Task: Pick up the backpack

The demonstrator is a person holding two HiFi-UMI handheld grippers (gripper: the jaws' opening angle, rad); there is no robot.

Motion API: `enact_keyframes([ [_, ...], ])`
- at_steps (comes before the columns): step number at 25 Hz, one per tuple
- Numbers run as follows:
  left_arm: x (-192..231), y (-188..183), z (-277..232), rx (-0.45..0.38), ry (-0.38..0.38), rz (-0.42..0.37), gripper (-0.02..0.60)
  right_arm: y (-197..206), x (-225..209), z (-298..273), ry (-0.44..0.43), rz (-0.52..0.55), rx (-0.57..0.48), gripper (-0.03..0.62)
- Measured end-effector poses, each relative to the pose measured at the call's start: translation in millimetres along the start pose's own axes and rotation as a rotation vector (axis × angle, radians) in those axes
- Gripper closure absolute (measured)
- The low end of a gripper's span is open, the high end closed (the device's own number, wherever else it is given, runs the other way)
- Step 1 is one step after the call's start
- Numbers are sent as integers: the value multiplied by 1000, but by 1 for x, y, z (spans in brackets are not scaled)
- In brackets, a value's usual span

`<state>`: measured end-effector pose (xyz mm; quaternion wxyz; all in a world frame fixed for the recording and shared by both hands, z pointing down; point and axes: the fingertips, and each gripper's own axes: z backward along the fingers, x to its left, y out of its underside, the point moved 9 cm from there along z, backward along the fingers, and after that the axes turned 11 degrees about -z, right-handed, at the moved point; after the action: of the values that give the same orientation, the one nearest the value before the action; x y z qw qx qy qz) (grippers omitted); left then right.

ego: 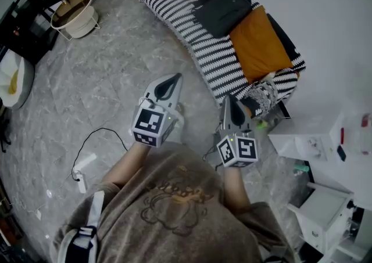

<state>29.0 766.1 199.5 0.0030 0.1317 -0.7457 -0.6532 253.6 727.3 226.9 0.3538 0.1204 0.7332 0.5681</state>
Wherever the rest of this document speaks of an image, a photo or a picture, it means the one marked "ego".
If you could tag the person's brown shirt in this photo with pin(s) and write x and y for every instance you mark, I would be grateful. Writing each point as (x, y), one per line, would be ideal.
(177, 212)

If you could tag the small white drawer table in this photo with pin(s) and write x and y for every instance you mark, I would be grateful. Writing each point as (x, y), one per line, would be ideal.
(322, 212)

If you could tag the fuzzy black white cushion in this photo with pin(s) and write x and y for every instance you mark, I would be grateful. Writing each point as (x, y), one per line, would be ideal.
(261, 96)

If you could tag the person's left forearm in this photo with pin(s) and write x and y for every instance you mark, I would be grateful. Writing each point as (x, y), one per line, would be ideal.
(128, 163)

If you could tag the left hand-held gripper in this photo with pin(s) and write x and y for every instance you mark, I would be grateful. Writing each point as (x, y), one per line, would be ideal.
(146, 122)

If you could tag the person's right forearm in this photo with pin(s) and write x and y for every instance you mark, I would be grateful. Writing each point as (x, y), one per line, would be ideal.
(235, 189)

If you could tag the white cabinet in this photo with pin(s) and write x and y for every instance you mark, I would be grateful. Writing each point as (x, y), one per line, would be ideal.
(322, 145)

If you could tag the small green object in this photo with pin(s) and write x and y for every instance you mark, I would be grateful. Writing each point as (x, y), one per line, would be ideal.
(262, 124)

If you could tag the white cloth with yellow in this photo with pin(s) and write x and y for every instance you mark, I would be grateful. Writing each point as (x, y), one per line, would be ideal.
(10, 76)

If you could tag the white power strip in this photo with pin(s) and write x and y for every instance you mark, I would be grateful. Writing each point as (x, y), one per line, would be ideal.
(80, 182)

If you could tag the large orange cushion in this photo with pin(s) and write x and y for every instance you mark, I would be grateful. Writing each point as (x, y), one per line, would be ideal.
(260, 44)

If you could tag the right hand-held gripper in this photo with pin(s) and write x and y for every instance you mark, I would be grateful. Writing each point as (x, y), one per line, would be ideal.
(236, 151)

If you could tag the grey round ottoman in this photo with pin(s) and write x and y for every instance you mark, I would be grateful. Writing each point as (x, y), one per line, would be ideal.
(24, 82)

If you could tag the round glass side table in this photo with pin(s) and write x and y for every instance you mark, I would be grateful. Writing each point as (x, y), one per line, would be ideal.
(74, 13)

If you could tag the black cabinet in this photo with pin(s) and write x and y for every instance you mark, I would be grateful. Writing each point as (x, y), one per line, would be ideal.
(27, 21)

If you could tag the black white striped sofa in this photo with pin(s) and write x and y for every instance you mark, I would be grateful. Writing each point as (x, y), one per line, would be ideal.
(212, 55)

